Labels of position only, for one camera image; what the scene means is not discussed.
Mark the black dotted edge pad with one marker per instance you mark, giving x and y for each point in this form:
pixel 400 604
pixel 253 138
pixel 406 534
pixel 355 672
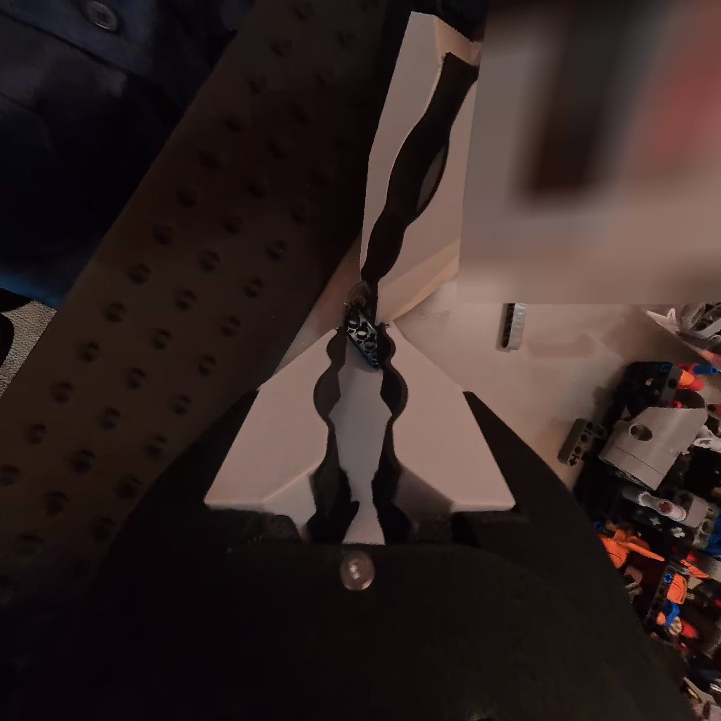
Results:
pixel 169 281

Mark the short black lego liftarm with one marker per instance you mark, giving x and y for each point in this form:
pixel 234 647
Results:
pixel 365 338

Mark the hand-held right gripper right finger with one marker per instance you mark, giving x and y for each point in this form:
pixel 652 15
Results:
pixel 450 450

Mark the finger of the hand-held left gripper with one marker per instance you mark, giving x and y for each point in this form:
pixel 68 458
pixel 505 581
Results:
pixel 433 253
pixel 400 112

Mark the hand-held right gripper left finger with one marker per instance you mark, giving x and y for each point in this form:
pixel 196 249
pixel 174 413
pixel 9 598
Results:
pixel 270 450

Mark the partly built lego car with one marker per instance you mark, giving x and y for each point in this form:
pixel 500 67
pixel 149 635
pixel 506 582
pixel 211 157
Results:
pixel 653 450

